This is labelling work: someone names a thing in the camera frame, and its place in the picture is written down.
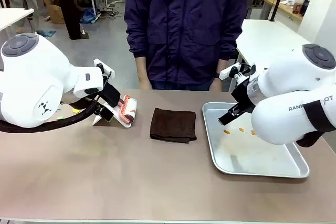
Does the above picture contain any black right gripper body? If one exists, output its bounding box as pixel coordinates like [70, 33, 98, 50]
[230, 78, 257, 114]

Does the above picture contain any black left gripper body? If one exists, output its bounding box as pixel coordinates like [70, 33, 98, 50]
[100, 84, 121, 108]

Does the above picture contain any pink and white lint roller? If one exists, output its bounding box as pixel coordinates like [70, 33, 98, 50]
[118, 94, 138, 125]

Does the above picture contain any dark brown cloth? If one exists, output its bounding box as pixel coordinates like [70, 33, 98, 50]
[150, 108, 197, 144]

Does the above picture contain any person's left forearm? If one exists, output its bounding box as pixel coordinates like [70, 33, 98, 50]
[217, 59, 228, 74]

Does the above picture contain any person's right forearm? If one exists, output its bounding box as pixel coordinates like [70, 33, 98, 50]
[134, 56, 148, 77]

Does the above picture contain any person's left hand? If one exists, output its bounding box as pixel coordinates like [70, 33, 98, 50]
[209, 78, 223, 92]

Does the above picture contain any person's right hand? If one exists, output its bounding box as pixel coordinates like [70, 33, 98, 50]
[138, 74, 153, 90]

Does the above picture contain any white folded stand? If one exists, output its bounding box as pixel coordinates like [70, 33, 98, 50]
[91, 98, 132, 130]

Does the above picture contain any silver metal tray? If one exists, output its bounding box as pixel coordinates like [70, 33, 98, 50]
[202, 102, 310, 179]

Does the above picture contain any large white table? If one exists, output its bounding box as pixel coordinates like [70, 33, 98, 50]
[236, 18, 336, 92]

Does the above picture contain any blue plastic bag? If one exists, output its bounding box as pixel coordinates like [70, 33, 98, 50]
[80, 8, 99, 24]

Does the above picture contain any teal cloth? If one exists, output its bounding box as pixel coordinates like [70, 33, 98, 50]
[36, 29, 57, 37]

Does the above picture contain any person in purple jacket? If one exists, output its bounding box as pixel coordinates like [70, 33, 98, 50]
[123, 0, 249, 91]

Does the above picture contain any wooden counter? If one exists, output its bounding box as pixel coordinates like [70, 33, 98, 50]
[264, 0, 305, 23]

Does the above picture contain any cardboard box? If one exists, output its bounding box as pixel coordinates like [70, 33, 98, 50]
[40, 0, 66, 24]

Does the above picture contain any person in red shirt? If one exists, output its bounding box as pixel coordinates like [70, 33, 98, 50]
[51, 0, 82, 40]

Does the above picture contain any dark bottle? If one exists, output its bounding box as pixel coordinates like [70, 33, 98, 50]
[299, 0, 311, 16]

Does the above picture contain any small white table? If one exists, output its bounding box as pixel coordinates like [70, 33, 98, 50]
[0, 8, 35, 32]

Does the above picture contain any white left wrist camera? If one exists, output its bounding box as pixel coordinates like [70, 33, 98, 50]
[93, 58, 116, 79]

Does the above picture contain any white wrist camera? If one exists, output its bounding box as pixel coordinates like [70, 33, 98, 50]
[219, 62, 242, 80]
[93, 58, 116, 79]

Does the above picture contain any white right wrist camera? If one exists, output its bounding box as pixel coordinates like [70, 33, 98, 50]
[219, 62, 242, 80]

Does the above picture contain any black braided cable sleeve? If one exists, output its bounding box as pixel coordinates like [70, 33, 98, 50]
[0, 102, 99, 133]

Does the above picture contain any dark cable sleeve wrap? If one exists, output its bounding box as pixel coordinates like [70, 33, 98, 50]
[296, 100, 336, 148]

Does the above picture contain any floor cable bundle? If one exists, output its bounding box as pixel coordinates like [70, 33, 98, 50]
[101, 0, 124, 20]

